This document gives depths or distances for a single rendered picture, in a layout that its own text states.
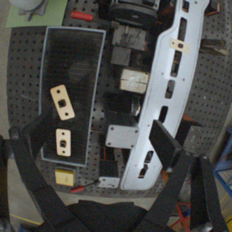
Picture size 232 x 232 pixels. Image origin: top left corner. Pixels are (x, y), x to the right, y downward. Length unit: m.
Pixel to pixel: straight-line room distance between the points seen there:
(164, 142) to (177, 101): 0.45
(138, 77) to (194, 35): 0.30
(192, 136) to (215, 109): 0.54
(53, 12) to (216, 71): 1.08
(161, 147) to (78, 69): 0.26
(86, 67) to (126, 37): 0.15
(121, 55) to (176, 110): 0.32
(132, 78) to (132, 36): 0.12
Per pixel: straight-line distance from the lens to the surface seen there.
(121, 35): 0.44
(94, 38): 0.35
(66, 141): 0.41
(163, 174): 0.79
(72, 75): 0.35
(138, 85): 0.45
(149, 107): 0.56
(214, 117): 1.20
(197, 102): 1.06
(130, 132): 0.46
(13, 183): 2.88
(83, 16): 0.38
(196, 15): 0.65
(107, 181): 0.65
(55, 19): 0.87
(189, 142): 0.69
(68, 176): 0.51
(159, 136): 0.18
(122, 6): 0.35
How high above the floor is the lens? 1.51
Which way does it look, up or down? 68 degrees down
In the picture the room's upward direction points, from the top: 167 degrees clockwise
